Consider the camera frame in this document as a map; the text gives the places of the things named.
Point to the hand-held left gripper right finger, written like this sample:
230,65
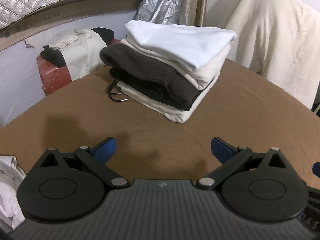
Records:
221,150

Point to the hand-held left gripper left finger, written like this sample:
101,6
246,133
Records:
106,150

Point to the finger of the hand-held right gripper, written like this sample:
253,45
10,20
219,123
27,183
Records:
316,170

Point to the white t-shirt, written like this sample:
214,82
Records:
180,40

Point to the cream folded garment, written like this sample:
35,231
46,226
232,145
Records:
175,113
212,67

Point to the red suitcase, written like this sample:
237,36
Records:
55,77

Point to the dark grey folded sweater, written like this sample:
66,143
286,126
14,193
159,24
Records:
140,62

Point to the white patterned garment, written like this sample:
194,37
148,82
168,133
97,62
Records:
82,52

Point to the white printed garment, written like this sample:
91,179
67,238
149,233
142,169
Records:
10,192

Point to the small red case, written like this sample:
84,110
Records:
115,42

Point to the pale blue brown-trimmed headboard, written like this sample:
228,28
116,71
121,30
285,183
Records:
15,85

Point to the beige curtain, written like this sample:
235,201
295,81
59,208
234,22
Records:
197,2

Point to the silver crinkled cover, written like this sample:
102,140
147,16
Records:
160,2

